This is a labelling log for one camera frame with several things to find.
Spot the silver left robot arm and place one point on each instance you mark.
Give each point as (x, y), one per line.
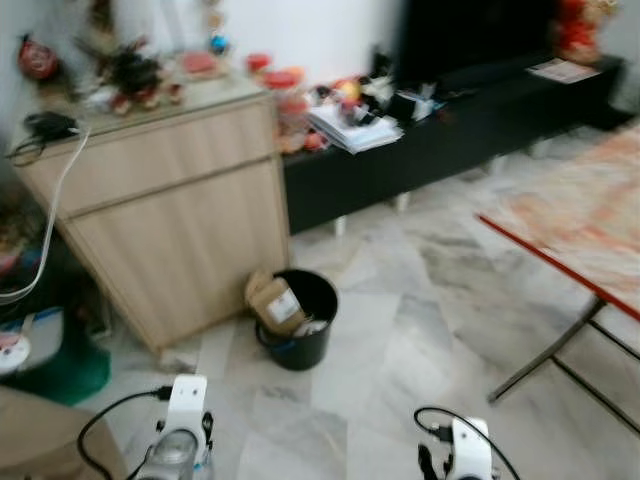
(172, 458)

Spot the black rubbish bin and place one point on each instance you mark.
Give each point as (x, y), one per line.
(305, 345)

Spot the brown cardboard box with label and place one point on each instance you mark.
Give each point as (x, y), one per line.
(272, 302)

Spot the marble-pattern table with red edge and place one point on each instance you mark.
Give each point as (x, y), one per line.
(585, 215)

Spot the black low TV console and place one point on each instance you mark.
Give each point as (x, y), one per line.
(450, 145)

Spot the white stack of papers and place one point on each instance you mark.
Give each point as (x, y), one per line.
(352, 130)

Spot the light wooden cabinet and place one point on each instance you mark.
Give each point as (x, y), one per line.
(170, 230)

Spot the small black box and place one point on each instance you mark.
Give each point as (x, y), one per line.
(410, 106)

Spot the green plastic tub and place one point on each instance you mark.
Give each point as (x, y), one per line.
(70, 375)

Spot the yellow and red toy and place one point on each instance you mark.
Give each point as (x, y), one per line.
(348, 92)

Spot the large red-lidded snack jar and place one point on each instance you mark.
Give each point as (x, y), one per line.
(287, 105)

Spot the brown cardboard carton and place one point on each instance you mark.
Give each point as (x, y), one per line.
(40, 440)

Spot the single printed paper sheet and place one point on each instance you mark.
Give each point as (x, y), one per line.
(562, 70)

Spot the white and blue container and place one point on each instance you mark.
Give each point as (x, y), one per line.
(28, 345)

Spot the black television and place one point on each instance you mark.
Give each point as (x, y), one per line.
(470, 35)

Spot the small red-lidded jar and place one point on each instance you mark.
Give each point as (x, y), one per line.
(258, 64)

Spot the tall red festive ornament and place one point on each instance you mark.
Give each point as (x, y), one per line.
(578, 32)

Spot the pink dish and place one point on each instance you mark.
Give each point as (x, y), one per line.
(200, 64)

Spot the blue round ornament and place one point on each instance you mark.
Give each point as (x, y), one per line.
(218, 45)

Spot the dark decorative plant arrangement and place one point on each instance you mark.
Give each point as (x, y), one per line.
(132, 72)

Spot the black power adapter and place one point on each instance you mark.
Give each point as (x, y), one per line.
(48, 125)

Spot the round red hanging ornament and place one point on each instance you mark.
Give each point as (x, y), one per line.
(38, 58)

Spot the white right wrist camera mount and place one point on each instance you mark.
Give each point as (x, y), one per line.
(470, 452)

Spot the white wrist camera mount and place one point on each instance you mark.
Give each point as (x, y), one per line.
(186, 405)
(470, 452)

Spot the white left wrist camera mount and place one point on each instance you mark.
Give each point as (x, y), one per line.
(186, 405)

